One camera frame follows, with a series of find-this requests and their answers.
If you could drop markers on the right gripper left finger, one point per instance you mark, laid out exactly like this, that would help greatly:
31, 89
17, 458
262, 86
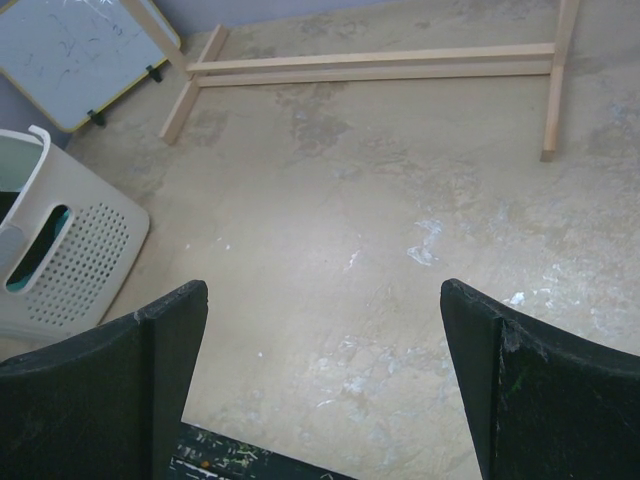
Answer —
106, 403

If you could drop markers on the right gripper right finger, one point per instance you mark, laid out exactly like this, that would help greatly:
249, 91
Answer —
540, 402

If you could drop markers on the teal t shirt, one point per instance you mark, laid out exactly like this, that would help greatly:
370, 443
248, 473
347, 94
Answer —
62, 217

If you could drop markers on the cream plastic laundry basket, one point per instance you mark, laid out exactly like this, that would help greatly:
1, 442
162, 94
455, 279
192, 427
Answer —
68, 240

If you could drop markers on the wooden clothes rack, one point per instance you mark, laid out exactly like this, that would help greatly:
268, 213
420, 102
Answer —
542, 59

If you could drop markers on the small framed whiteboard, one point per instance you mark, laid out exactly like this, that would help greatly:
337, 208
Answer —
72, 59

